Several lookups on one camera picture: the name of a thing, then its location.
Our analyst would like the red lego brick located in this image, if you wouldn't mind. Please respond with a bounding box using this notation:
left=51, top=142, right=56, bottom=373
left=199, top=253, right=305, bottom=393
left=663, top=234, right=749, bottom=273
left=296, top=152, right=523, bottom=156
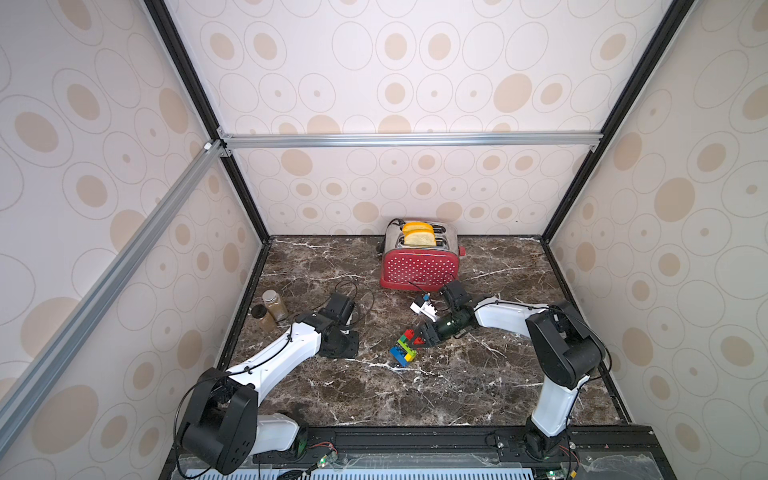
left=402, top=329, right=423, bottom=349

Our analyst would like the diagonal aluminium frame bar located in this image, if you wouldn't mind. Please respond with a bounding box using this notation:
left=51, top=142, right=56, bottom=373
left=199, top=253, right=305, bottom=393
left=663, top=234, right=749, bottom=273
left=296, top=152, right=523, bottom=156
left=1, top=140, right=224, bottom=455

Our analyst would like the yellow toast slice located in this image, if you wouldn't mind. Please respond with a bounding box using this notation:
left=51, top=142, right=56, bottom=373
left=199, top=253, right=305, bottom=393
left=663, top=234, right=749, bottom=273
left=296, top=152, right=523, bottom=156
left=402, top=222, right=434, bottom=235
left=403, top=230, right=437, bottom=248

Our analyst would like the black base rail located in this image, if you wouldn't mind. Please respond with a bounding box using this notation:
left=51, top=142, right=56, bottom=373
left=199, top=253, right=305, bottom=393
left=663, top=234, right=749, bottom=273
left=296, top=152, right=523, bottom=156
left=157, top=424, right=679, bottom=480

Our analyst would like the lime green lego brick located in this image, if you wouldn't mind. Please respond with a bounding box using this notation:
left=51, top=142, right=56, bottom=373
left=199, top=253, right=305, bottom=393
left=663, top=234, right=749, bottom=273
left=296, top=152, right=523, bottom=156
left=398, top=336, right=415, bottom=355

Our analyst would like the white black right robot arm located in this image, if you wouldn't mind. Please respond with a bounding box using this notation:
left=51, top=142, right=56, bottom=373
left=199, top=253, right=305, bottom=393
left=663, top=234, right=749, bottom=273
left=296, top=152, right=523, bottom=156
left=404, top=281, right=607, bottom=455

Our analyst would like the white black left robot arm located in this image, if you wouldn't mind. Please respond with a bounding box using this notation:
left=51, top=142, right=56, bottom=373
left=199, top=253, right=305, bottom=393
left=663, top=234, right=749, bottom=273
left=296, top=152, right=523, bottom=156
left=173, top=293, right=359, bottom=475

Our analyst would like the glass jar with beige lid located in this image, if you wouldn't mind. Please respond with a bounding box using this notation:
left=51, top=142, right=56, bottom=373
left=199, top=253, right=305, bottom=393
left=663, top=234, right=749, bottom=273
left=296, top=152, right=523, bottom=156
left=261, top=289, right=288, bottom=322

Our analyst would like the horizontal aluminium frame bar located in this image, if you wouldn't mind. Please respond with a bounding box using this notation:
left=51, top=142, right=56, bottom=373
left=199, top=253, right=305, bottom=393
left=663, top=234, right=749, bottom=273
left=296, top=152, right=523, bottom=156
left=223, top=131, right=603, bottom=149

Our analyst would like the black round lid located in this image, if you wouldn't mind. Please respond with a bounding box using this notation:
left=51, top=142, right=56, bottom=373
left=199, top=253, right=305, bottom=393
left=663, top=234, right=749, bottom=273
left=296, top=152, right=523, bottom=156
left=250, top=304, right=269, bottom=320

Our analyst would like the front yellow toast slice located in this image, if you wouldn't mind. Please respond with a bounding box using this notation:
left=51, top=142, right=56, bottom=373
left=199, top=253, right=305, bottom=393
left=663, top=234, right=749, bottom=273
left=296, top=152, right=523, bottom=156
left=403, top=230, right=437, bottom=248

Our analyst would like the rear yellow toast slice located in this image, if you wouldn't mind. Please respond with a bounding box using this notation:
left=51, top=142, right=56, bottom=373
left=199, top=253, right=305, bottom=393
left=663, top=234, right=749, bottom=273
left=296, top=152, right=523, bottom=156
left=402, top=222, right=434, bottom=235

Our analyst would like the red polka dot toaster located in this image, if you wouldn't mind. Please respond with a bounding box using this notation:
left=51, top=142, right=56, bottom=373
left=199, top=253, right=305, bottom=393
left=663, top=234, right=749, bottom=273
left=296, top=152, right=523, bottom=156
left=379, top=218, right=465, bottom=292

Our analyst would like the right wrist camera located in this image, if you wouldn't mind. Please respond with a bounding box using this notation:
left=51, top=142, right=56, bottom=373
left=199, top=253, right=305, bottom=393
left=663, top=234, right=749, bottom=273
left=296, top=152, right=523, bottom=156
left=410, top=293, right=438, bottom=322

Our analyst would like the blue lego brick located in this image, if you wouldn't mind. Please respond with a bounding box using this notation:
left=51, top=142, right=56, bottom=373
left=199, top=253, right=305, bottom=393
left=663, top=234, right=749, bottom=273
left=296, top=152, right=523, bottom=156
left=390, top=346, right=411, bottom=367

